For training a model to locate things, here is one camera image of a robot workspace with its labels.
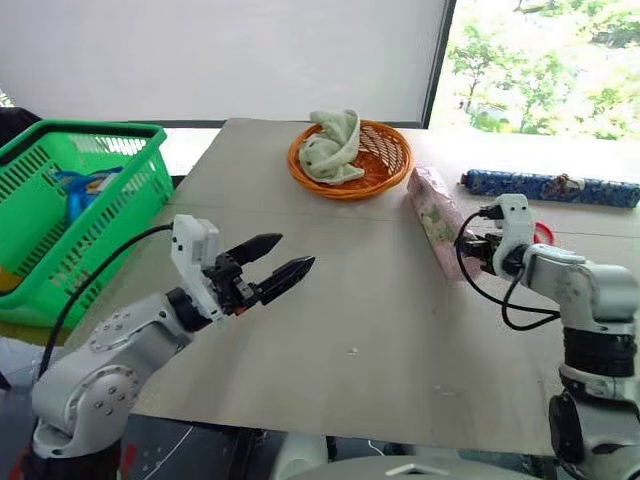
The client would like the long blue wrapped package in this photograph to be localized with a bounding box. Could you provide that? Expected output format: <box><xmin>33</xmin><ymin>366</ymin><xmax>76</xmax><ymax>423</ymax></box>
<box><xmin>458</xmin><ymin>168</ymin><xmax>640</xmax><ymax>210</ymax></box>

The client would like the orange wicker basket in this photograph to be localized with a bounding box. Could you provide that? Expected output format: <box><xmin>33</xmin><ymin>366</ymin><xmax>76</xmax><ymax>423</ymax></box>
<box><xmin>286</xmin><ymin>119</ymin><xmax>415</xmax><ymax>202</ymax></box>

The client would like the pale green towel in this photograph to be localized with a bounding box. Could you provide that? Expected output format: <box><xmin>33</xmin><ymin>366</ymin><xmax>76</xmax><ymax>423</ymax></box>
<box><xmin>298</xmin><ymin>109</ymin><xmax>366</xmax><ymax>187</ymax></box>

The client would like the yellow item in basket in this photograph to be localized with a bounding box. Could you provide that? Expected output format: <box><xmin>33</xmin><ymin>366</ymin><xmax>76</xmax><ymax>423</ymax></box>
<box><xmin>0</xmin><ymin>267</ymin><xmax>22</xmax><ymax>297</ymax></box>

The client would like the red ring object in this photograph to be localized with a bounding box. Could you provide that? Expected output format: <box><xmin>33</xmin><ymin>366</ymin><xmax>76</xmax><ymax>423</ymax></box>
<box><xmin>531</xmin><ymin>220</ymin><xmax>556</xmax><ymax>247</ymax></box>

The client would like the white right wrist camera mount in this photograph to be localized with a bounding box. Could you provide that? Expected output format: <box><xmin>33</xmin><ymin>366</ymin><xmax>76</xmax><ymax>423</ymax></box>
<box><xmin>481</xmin><ymin>194</ymin><xmax>532</xmax><ymax>277</ymax></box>

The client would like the dark glossy robot torso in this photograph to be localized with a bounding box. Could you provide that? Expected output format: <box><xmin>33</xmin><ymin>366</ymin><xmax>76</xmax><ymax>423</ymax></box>
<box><xmin>19</xmin><ymin>413</ymin><xmax>332</xmax><ymax>480</ymax></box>

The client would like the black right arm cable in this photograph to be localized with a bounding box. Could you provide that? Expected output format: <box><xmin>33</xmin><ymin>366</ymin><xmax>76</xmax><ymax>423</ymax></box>
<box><xmin>453</xmin><ymin>209</ymin><xmax>562</xmax><ymax>332</ymax></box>

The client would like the green plastic basket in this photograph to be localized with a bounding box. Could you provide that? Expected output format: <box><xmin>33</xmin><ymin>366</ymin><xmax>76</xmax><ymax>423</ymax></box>
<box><xmin>0</xmin><ymin>118</ymin><xmax>175</xmax><ymax>330</ymax></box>

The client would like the blue snack bag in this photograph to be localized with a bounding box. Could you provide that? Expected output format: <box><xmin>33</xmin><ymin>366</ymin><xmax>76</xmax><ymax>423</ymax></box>
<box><xmin>52</xmin><ymin>166</ymin><xmax>124</xmax><ymax>225</ymax></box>

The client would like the grey rounded robot chest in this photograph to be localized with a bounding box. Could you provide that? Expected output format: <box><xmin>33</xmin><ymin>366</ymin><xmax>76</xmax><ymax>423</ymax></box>
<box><xmin>275</xmin><ymin>433</ymin><xmax>557</xmax><ymax>480</ymax></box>

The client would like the pink floral tissue pack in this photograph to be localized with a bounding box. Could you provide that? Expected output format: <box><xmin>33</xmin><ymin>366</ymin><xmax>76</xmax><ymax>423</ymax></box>
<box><xmin>406</xmin><ymin>166</ymin><xmax>485</xmax><ymax>286</ymax></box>

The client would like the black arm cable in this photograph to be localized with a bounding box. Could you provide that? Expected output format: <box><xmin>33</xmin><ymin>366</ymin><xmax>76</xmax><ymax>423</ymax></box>
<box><xmin>38</xmin><ymin>224</ymin><xmax>176</xmax><ymax>382</ymax></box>
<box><xmin>453</xmin><ymin>209</ymin><xmax>562</xmax><ymax>332</ymax></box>

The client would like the black chair back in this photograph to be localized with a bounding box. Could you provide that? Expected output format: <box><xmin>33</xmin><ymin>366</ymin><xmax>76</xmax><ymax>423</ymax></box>
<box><xmin>0</xmin><ymin>106</ymin><xmax>44</xmax><ymax>151</ymax></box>

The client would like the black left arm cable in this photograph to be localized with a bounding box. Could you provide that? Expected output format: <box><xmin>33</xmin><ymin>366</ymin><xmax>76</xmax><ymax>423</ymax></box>
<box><xmin>38</xmin><ymin>224</ymin><xmax>176</xmax><ymax>382</ymax></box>

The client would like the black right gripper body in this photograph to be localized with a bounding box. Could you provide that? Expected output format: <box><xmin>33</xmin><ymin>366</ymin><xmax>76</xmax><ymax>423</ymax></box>
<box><xmin>475</xmin><ymin>231</ymin><xmax>504</xmax><ymax>276</ymax></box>

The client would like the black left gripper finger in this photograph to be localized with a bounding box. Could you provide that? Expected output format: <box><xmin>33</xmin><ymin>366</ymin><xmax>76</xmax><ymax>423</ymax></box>
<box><xmin>257</xmin><ymin>255</ymin><xmax>317</xmax><ymax>307</ymax></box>
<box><xmin>225</xmin><ymin>232</ymin><xmax>284</xmax><ymax>267</ymax></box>

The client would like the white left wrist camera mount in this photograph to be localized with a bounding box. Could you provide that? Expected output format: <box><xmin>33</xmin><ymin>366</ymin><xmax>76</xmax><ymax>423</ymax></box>
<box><xmin>170</xmin><ymin>214</ymin><xmax>225</xmax><ymax>323</ymax></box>

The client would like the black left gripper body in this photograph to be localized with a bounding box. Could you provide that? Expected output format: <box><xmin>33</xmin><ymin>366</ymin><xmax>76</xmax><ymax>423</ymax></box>
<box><xmin>201</xmin><ymin>251</ymin><xmax>265</xmax><ymax>317</ymax></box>

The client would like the white roller screen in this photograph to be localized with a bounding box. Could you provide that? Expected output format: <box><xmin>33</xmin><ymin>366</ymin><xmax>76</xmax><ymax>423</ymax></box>
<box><xmin>0</xmin><ymin>0</ymin><xmax>447</xmax><ymax>124</ymax></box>

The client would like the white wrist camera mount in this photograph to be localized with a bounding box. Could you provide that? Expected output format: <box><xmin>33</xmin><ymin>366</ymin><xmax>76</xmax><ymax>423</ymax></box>
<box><xmin>170</xmin><ymin>214</ymin><xmax>225</xmax><ymax>323</ymax></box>
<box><xmin>481</xmin><ymin>194</ymin><xmax>532</xmax><ymax>277</ymax></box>

